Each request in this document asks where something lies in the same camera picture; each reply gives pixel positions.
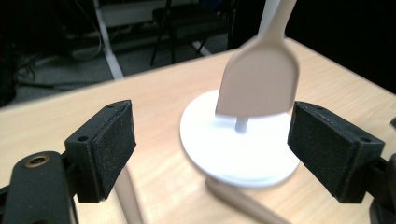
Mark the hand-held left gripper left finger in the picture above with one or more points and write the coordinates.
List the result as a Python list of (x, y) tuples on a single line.
[(102, 155)]

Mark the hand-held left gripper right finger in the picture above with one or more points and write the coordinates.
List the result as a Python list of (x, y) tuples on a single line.
[(333, 155)]

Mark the beige slotted spoon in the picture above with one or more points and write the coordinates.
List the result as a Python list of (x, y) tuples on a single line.
[(129, 199)]

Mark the white utensil stand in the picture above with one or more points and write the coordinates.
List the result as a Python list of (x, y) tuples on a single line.
[(236, 155)]

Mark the beige spatula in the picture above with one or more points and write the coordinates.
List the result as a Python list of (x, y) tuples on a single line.
[(261, 77)]

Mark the white metal table leg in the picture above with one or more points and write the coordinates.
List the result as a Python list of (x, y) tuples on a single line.
[(107, 40)]

